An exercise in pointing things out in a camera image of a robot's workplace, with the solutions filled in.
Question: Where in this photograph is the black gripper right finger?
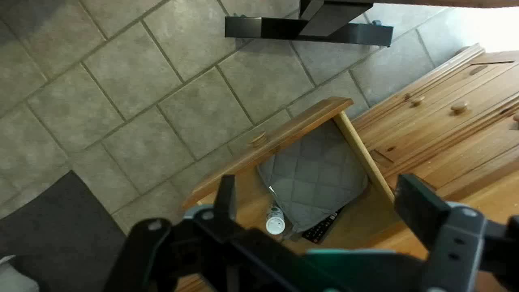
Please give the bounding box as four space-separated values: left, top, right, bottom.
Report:
395 172 519 292

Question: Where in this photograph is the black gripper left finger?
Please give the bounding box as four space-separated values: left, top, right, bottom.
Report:
103 174 283 292

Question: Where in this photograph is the dark grey floor mat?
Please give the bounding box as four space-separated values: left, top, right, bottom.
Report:
0 169 130 292

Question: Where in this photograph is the grey quilted cloth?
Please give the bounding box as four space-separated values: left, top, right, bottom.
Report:
257 120 372 235

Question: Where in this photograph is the flat black object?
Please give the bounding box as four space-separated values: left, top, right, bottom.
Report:
299 211 345 245

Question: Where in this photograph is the wooden dresser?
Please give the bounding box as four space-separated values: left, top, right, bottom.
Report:
351 42 519 292

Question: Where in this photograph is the black metal stand leg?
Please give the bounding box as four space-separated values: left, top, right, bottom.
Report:
224 0 396 49

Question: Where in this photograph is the white object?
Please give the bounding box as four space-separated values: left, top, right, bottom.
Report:
0 253 43 292

